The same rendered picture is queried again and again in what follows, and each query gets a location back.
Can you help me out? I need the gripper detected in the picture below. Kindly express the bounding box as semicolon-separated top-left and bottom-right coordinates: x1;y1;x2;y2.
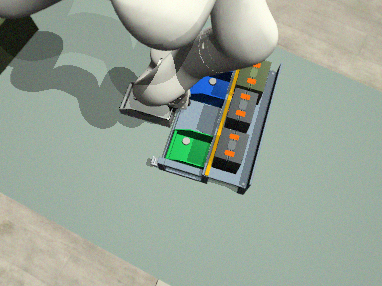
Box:
166;89;191;112

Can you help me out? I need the grey metal bin rack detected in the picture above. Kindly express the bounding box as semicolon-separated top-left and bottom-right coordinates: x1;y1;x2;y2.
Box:
151;63;283;195

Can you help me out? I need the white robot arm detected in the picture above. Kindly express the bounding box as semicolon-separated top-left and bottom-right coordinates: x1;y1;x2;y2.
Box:
0;0;278;107

